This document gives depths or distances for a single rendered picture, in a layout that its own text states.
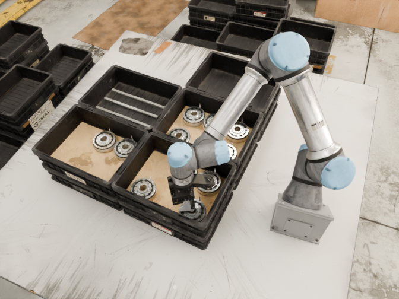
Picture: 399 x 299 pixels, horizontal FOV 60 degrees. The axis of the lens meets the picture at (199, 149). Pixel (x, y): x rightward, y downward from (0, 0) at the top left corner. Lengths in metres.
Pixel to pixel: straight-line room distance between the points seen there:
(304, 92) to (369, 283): 1.43
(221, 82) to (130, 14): 2.33
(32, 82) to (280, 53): 1.90
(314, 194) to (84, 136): 1.03
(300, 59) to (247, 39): 1.81
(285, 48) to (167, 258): 0.89
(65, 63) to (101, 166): 1.47
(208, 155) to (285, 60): 0.36
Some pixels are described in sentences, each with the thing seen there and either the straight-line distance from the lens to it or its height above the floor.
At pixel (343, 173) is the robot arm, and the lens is 1.21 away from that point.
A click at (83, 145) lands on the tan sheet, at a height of 0.83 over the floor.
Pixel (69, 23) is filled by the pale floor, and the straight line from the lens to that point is 4.08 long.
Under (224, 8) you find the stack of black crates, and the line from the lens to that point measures 3.27.
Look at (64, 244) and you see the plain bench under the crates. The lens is 1.57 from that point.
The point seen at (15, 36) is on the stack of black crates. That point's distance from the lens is 3.14.
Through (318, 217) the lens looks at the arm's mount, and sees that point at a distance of 1.32.
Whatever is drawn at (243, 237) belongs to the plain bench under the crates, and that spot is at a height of 0.70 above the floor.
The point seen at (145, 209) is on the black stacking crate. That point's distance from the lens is 1.37.
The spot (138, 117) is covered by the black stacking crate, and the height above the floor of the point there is 0.83.
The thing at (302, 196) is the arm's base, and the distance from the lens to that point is 1.33.
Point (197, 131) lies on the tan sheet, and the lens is 1.59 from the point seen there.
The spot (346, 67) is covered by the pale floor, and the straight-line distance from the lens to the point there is 3.41.
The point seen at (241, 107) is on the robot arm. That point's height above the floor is 1.18.
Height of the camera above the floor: 2.05
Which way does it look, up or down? 53 degrees down
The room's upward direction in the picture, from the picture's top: 3 degrees counter-clockwise
